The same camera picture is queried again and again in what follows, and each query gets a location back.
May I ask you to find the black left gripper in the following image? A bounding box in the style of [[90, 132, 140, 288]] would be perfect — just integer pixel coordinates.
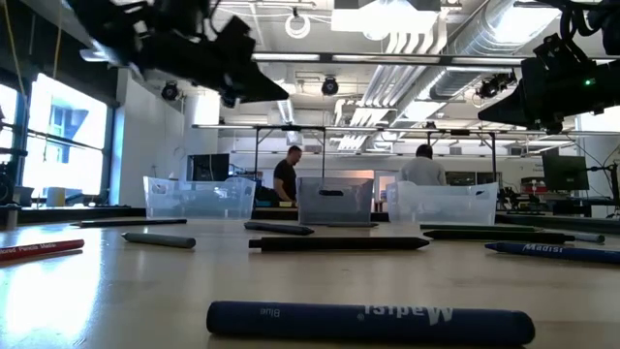
[[138, 33, 291, 109]]

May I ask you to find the red Madisi coloured pencil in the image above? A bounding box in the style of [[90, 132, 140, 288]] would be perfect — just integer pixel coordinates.
[[0, 238, 85, 264]]

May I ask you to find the yellow container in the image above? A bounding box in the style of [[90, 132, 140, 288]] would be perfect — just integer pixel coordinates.
[[46, 186, 67, 208]]

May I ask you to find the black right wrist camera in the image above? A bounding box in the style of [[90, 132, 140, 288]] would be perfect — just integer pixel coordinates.
[[532, 32, 585, 67]]

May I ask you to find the black pen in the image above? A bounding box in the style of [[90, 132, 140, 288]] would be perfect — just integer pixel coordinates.
[[248, 236, 431, 253], [243, 220, 316, 237], [422, 229, 576, 245]]

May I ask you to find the black ceiling spotlight cluster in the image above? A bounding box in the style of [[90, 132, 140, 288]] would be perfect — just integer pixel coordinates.
[[476, 71, 518, 101]]

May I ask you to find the yellow cable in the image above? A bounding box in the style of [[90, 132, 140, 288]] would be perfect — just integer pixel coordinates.
[[2, 0, 26, 98]]

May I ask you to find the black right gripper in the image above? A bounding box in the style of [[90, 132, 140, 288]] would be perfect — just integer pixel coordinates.
[[478, 56, 580, 135]]

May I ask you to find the grey translucent plastic bin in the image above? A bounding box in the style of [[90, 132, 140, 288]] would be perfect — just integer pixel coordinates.
[[295, 176, 375, 227]]

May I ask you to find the white coiled cable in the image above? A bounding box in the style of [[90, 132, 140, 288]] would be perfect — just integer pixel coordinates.
[[284, 13, 313, 41]]

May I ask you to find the black monitor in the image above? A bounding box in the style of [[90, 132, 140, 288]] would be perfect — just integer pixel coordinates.
[[541, 153, 591, 192]]

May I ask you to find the blue Madisi crayon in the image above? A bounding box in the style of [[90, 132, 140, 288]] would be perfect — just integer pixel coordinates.
[[206, 300, 537, 347]]

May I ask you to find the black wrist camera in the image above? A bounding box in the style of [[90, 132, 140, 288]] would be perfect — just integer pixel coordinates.
[[532, 32, 585, 67], [210, 15, 257, 65]]

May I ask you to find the silver air duct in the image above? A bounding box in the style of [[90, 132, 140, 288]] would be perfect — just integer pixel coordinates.
[[428, 0, 563, 101]]

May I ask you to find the long ceiling light bar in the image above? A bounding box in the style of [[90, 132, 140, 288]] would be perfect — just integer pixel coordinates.
[[251, 51, 620, 68]]

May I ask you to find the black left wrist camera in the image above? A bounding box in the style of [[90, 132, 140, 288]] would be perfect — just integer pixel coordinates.
[[210, 15, 257, 65]]

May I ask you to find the bright window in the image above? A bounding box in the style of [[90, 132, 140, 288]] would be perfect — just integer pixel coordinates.
[[21, 72, 110, 200]]

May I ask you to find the white ceiling unit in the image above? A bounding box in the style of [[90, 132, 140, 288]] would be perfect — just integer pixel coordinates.
[[330, 0, 443, 36]]

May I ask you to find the small grey pen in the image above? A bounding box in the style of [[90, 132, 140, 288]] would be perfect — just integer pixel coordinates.
[[484, 240, 620, 266]]

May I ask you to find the person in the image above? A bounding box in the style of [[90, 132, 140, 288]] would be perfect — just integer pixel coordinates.
[[398, 143, 449, 187], [272, 144, 304, 205]]

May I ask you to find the clear plastic bin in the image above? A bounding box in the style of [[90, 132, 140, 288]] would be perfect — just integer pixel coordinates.
[[142, 175, 257, 220], [386, 180, 500, 226]]

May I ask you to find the red case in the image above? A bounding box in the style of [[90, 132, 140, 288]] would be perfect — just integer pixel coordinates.
[[520, 176, 548, 196]]

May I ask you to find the grey metal post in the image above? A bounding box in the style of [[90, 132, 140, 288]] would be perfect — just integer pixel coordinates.
[[3, 203, 20, 232]]

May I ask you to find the black metal rig frame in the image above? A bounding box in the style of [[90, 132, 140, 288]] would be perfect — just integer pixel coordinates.
[[253, 124, 499, 186]]

